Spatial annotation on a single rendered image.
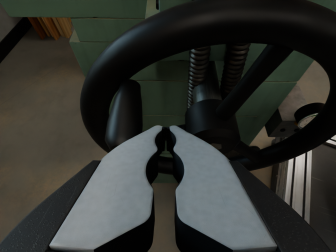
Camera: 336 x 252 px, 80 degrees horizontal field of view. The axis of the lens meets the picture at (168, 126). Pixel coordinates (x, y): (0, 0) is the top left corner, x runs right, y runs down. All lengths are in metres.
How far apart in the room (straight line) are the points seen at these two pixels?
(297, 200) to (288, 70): 0.59
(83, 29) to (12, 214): 1.02
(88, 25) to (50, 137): 1.02
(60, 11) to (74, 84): 1.18
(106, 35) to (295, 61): 0.34
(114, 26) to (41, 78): 1.35
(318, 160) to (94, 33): 0.98
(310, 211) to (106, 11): 0.91
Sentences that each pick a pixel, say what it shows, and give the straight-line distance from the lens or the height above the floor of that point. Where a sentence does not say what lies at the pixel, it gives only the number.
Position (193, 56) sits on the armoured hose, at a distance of 0.24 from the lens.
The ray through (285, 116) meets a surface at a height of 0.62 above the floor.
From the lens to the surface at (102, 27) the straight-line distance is 0.37.
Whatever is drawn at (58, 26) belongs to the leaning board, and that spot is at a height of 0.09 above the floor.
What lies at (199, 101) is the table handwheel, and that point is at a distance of 0.25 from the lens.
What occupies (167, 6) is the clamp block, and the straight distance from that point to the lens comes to 0.23.
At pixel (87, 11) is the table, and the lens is 0.36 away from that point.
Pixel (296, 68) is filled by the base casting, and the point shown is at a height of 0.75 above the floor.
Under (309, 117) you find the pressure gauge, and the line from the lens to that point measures 0.51.
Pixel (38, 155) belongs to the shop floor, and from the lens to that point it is 1.30.
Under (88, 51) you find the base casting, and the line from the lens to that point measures 0.40.
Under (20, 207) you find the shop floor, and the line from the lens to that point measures 1.23.
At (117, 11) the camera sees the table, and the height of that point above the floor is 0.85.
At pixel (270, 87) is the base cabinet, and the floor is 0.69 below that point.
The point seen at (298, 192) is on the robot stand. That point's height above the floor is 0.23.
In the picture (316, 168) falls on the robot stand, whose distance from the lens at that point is 1.06.
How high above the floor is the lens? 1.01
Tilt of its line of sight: 58 degrees down
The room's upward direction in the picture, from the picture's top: 1 degrees clockwise
